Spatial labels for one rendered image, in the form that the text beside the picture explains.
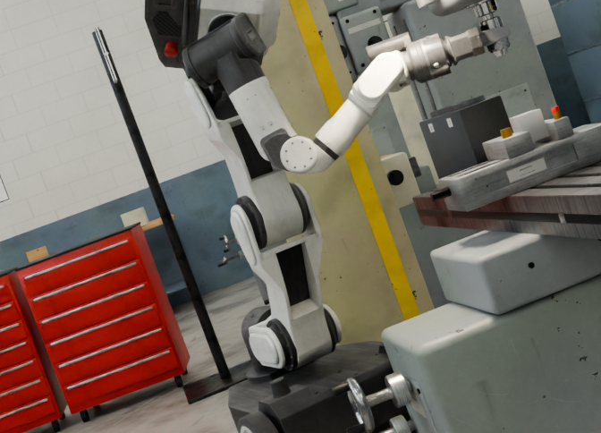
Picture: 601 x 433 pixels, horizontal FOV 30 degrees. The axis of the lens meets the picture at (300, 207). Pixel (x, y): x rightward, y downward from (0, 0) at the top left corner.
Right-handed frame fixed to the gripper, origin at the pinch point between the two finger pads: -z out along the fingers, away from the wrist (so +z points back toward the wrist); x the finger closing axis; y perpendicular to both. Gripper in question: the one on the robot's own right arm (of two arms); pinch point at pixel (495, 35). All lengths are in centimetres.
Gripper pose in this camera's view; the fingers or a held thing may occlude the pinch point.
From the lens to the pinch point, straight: 240.0
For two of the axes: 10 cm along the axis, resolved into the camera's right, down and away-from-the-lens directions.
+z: -9.4, 3.2, 1.5
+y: 3.3, 9.4, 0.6
